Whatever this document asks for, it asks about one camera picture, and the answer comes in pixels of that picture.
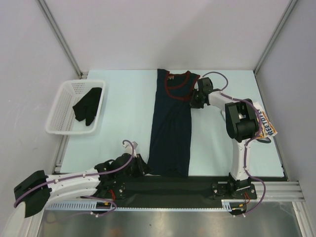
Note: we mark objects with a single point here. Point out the white tank top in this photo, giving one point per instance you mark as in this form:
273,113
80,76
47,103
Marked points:
268,131

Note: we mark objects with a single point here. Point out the left cable duct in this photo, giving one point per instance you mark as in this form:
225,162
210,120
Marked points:
83,205

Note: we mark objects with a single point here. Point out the right aluminium frame post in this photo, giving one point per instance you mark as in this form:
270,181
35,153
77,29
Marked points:
276,33

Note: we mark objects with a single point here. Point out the right cable duct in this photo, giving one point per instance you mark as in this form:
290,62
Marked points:
235,204

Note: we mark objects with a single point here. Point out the black garment in basket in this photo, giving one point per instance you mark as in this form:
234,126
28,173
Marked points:
86,108

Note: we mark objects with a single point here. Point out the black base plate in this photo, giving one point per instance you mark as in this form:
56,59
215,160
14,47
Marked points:
170,192

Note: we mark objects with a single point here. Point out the navy tank top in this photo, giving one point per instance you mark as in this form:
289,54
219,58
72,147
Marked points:
170,144

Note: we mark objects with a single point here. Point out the cable duct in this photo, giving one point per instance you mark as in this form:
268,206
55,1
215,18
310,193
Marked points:
235,204
83,205

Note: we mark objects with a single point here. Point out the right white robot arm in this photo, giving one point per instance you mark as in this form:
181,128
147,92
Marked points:
242,126

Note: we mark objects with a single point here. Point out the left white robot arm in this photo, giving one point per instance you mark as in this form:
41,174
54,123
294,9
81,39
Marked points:
104,180

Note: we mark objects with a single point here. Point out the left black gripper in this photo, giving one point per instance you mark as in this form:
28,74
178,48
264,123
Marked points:
142,167

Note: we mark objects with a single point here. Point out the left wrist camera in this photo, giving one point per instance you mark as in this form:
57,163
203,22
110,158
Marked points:
130,148

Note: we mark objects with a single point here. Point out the aluminium frame post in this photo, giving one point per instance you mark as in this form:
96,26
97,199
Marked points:
276,33
59,36

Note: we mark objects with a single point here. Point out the left aluminium frame post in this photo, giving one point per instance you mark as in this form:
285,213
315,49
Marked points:
59,36

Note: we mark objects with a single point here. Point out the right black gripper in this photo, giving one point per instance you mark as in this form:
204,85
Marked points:
193,103

